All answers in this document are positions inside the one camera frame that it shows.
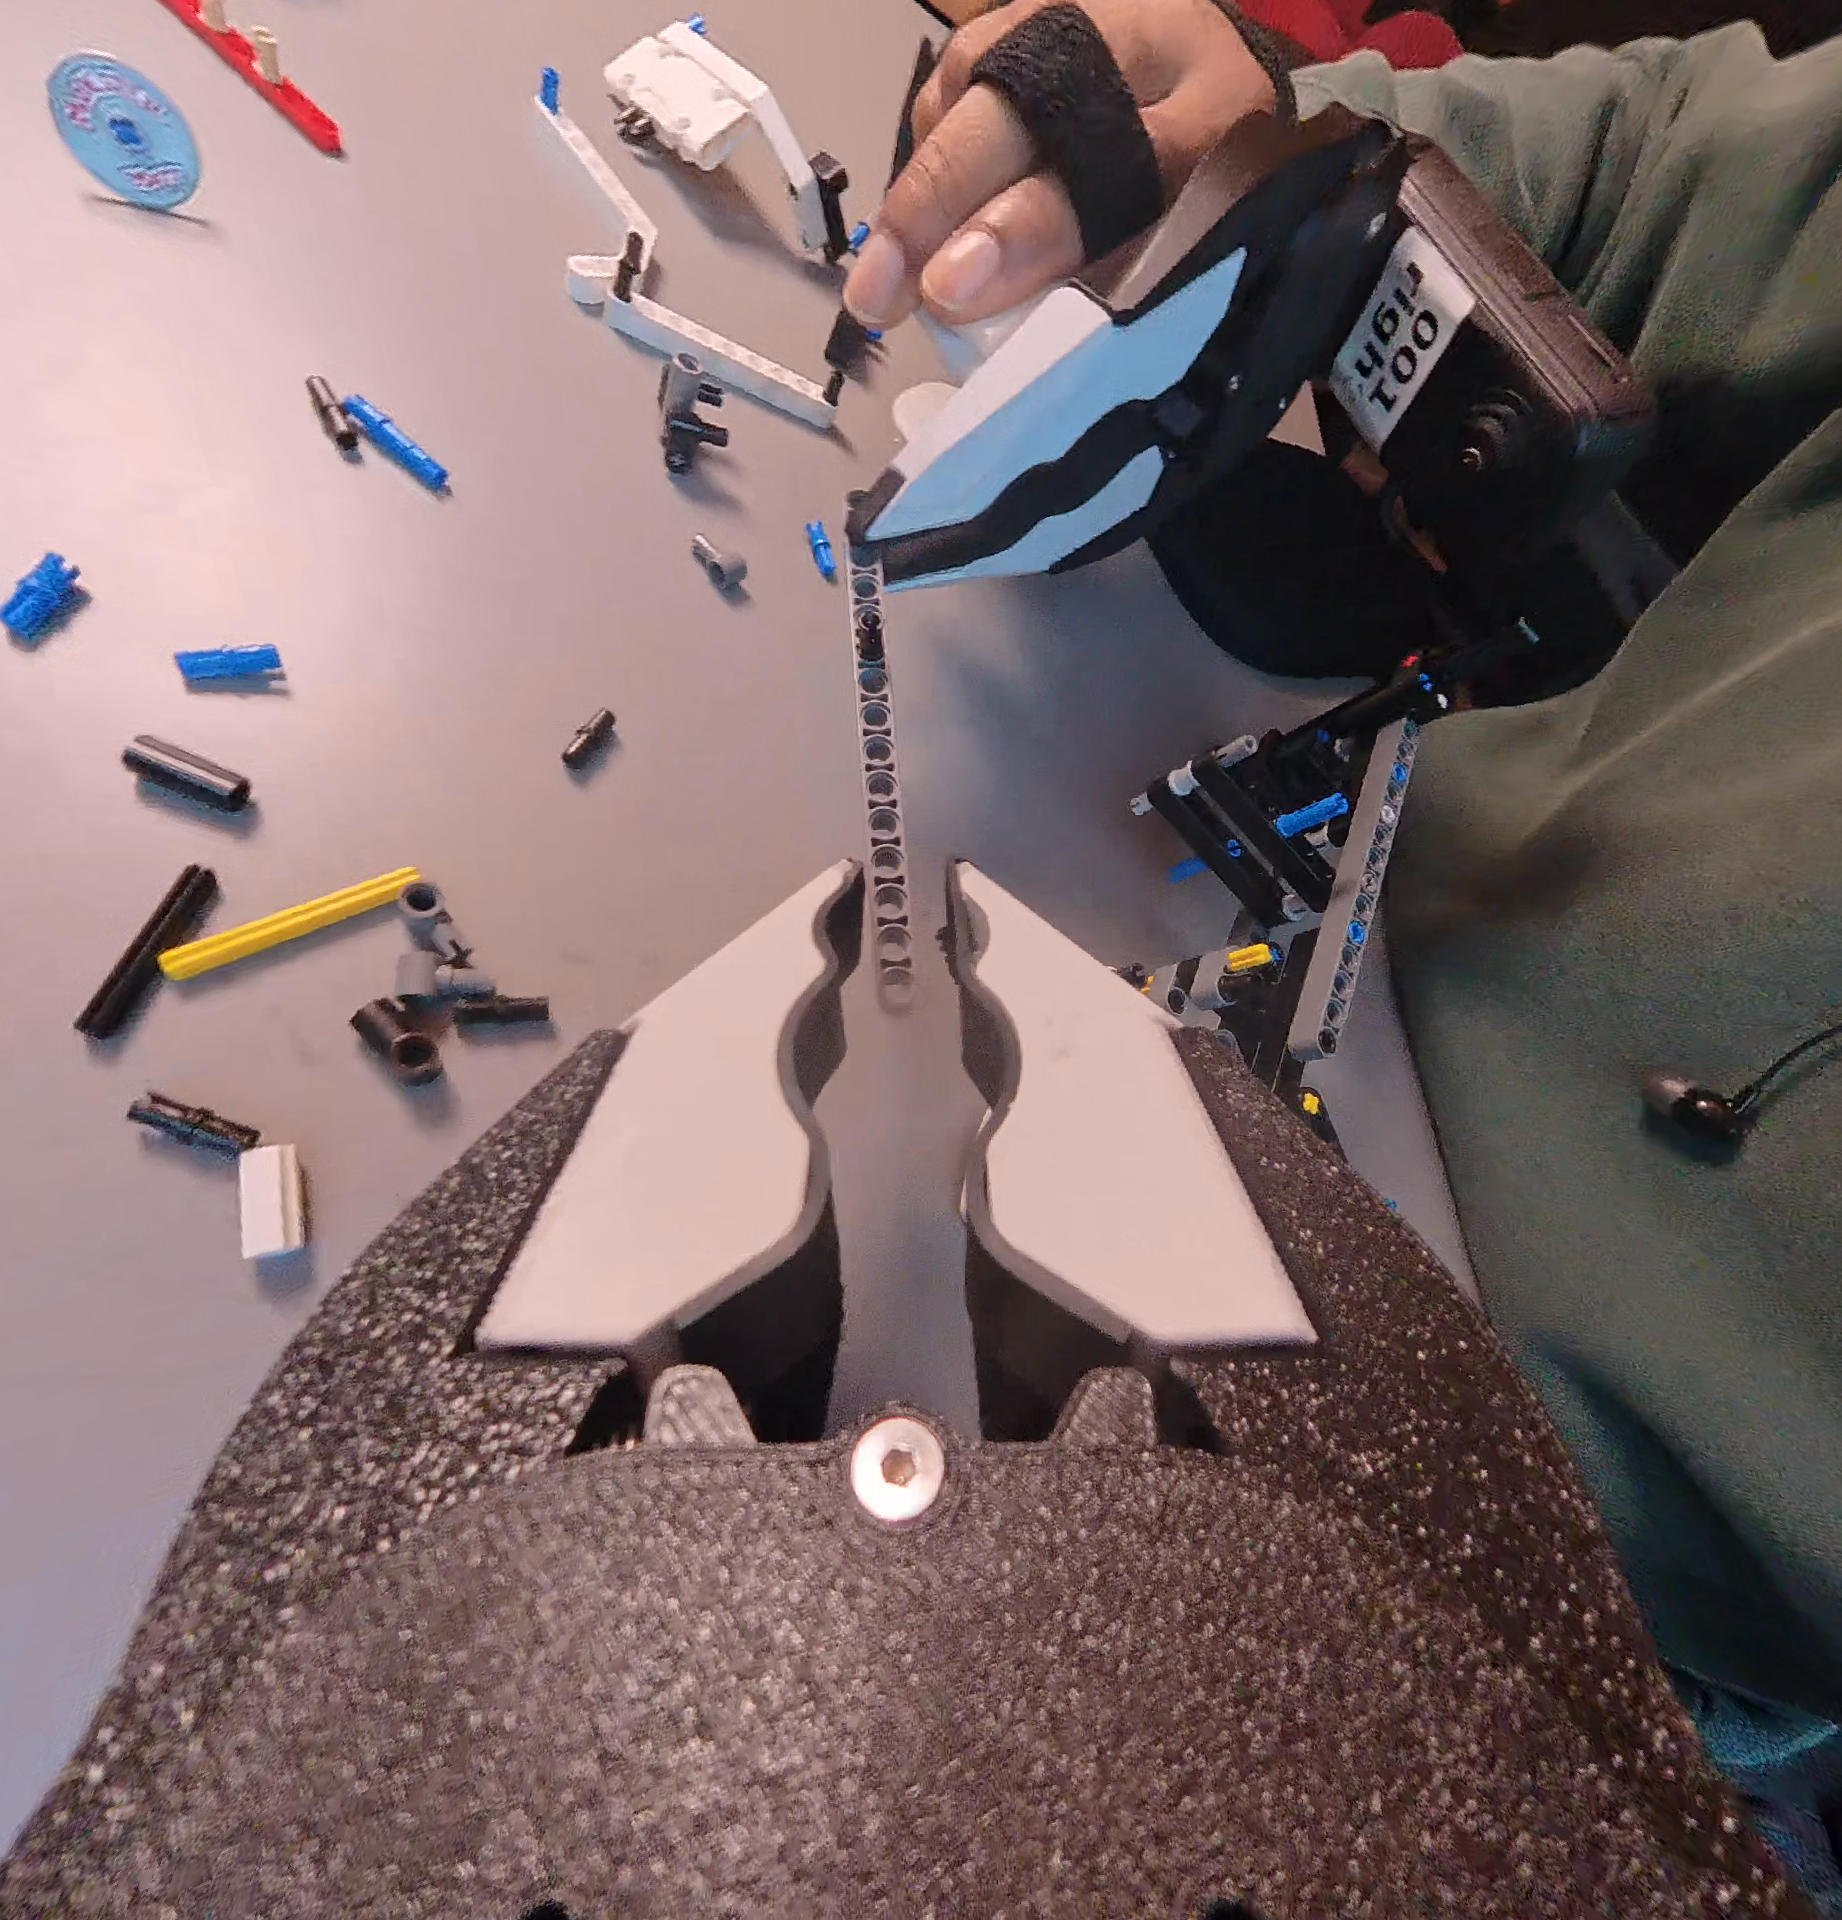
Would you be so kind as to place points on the small blue pin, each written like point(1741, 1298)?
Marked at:
point(819, 547)

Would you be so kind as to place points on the long grey holed beam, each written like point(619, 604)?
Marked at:
point(887, 784)

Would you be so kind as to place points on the short blue connector pin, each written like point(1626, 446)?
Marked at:
point(40, 591)

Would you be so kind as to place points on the red beam with tan pins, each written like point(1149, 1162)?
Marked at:
point(260, 78)

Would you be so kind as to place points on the small grey axle connector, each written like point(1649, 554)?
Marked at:
point(431, 907)

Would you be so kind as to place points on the white panel assembly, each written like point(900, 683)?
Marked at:
point(697, 88)

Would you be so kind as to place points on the long black pin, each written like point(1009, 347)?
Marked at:
point(189, 1125)

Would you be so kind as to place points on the grey desk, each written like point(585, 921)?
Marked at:
point(482, 631)

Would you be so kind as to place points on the person's right hand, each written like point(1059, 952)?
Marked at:
point(951, 146)

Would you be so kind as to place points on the black short connector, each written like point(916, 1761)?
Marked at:
point(406, 1039)

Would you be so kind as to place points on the blue round printed disc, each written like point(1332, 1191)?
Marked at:
point(119, 130)

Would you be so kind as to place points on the person's leg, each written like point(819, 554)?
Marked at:
point(1796, 1814)

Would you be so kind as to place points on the yellow axle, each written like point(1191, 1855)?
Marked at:
point(295, 921)

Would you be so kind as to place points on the black tube connector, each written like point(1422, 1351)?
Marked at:
point(182, 771)

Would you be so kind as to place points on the white angled beam assembly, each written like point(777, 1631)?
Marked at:
point(711, 349)

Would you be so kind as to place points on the long blue pin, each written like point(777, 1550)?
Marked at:
point(397, 442)

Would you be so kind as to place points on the small white block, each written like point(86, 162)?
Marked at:
point(276, 1201)

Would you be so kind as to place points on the black toy truck chassis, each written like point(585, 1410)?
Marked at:
point(1247, 808)

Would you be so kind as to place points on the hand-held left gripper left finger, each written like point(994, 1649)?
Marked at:
point(664, 1191)

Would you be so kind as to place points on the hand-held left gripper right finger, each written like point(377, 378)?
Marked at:
point(1132, 1201)

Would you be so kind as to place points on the red plastic chair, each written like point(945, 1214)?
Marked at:
point(1387, 26)

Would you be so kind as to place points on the grey elbow connector with pin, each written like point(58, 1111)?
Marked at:
point(431, 987)

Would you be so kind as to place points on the dark pin connector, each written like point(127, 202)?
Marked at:
point(684, 410)

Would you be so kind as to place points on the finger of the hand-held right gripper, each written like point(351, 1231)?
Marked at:
point(1045, 401)
point(1077, 519)

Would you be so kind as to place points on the black axle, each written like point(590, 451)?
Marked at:
point(149, 952)

